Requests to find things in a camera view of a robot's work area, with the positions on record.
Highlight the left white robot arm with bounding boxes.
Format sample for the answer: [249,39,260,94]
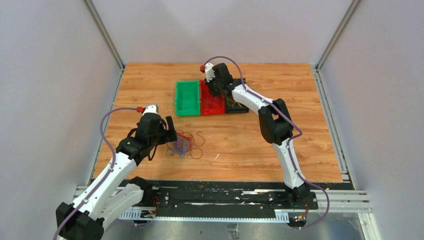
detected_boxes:
[53,112,177,240]

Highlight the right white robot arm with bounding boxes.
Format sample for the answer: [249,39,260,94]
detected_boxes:
[200,63,310,209]

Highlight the red plastic bin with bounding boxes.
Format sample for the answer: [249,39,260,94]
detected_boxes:
[199,80,225,115]

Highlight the black plastic bin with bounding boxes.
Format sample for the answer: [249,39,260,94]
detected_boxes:
[224,84,249,114]

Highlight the green plastic bin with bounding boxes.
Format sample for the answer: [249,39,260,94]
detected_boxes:
[174,80,201,117]

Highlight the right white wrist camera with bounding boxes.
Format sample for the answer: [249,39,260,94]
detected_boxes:
[200,62,215,83]

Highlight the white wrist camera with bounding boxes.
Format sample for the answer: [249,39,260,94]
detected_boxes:
[200,62,215,83]
[142,103,159,116]

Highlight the yellow cables in black bin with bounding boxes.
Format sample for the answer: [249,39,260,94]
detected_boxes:
[228,96,246,110]

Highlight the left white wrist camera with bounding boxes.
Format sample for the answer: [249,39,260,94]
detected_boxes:
[142,103,159,116]

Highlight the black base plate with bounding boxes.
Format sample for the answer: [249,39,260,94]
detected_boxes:
[134,180,354,220]

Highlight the aluminium frame post left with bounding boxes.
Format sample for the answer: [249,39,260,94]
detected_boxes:
[82,0,125,72]

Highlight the aluminium frame post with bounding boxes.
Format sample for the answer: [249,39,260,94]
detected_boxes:
[82,0,125,72]
[315,0,363,71]

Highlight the aluminium frame post right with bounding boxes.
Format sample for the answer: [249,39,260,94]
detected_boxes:
[315,0,363,71]

